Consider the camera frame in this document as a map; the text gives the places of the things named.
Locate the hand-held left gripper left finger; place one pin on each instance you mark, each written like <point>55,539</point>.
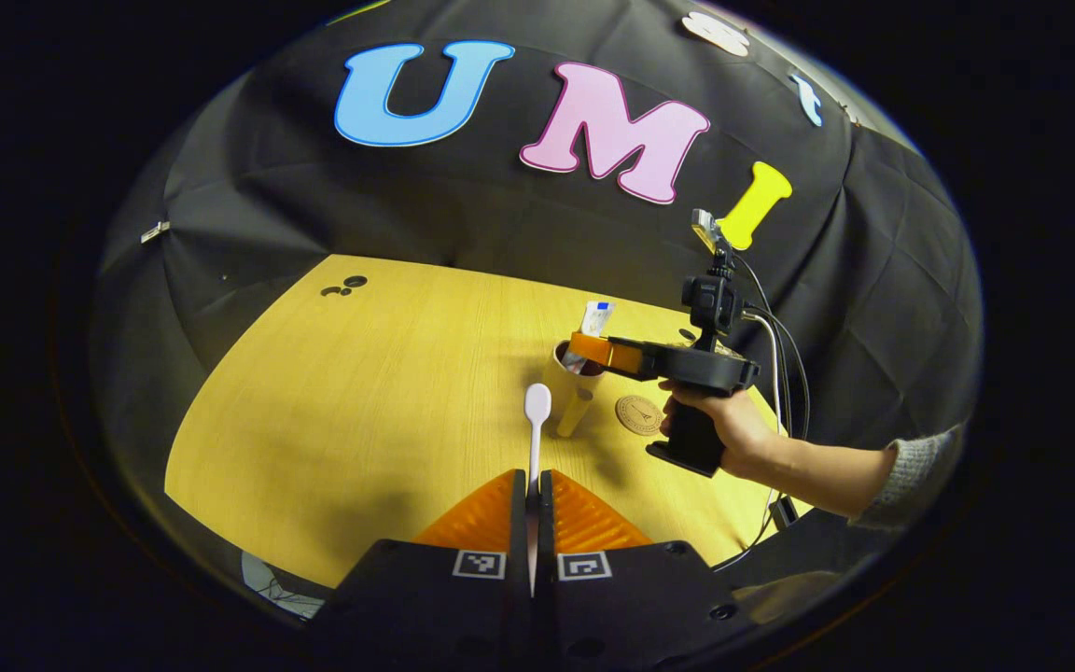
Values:
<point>444,607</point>

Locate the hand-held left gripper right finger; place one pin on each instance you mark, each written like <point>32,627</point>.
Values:
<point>631,607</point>

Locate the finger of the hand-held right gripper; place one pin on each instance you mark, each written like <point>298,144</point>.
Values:
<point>603,353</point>

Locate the beige cup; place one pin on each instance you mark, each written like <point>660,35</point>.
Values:
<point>561,387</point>

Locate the round cork coaster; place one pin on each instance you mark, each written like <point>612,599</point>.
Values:
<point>638,415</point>

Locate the white pink toothbrush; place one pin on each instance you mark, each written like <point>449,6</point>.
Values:
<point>537,403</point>

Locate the black backdrop cloth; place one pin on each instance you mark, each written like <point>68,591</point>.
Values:
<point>500,215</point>

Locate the white cloth clip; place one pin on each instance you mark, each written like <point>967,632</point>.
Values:
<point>155,231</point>

